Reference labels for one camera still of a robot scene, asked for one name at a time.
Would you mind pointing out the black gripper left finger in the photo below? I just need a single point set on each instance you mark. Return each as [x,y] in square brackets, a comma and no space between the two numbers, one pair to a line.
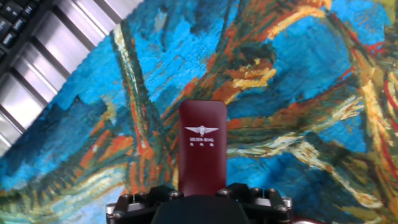
[130,211]

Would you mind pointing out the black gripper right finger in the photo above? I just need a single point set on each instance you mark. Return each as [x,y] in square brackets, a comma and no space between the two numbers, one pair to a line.
[267,208]

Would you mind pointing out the maroon telephone handset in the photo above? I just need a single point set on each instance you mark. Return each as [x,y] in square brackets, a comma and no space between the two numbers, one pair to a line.
[202,155]

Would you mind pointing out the sunflower painting tablecloth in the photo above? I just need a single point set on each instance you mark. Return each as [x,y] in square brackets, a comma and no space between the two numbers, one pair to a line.
[280,109]

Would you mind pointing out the black computer keyboard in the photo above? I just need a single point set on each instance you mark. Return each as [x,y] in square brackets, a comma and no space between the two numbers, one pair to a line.
[12,21]

